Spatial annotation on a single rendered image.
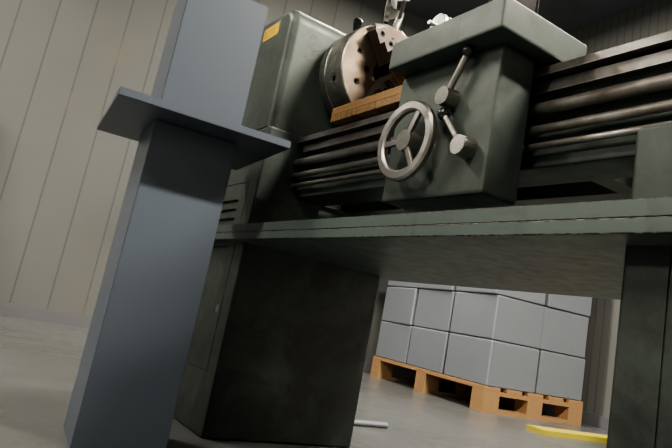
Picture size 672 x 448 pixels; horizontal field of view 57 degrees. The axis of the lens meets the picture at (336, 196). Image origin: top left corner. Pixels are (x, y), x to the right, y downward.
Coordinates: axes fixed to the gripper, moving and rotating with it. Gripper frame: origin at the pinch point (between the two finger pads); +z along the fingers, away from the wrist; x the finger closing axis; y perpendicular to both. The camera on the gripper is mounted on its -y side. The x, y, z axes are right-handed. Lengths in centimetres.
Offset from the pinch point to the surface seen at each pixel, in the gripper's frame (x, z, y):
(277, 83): -12.2, 32.1, -32.4
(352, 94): -20.8, 34.8, -11.0
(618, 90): -102, 56, 20
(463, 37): -89, 45, -1
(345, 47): -22.7, 22.1, -14.8
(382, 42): -23.3, 19.1, -4.6
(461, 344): 205, 110, 104
